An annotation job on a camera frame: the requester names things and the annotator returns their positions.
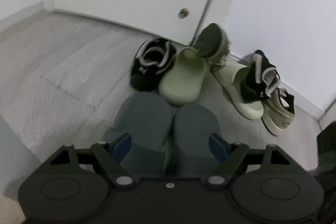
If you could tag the black puma sneaker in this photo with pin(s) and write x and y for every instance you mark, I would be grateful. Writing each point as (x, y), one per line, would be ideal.
(262, 79)
(153, 59)

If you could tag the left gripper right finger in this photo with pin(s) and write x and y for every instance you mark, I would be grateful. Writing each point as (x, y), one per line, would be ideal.
(231, 158)

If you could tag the metal door stopper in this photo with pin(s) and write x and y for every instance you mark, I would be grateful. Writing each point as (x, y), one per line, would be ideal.
(183, 13)

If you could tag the beige jordan sneaker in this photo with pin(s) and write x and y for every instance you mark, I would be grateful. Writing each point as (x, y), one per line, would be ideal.
(279, 110)
(213, 44)

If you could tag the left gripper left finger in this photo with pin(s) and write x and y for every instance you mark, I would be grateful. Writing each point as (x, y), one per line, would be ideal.
(107, 158)

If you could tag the light green slide sandal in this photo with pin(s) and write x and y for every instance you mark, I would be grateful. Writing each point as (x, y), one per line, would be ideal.
(230, 77)
(183, 82)

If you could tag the grey-blue slide sandal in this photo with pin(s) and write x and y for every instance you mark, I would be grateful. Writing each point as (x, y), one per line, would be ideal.
(147, 117)
(189, 154)

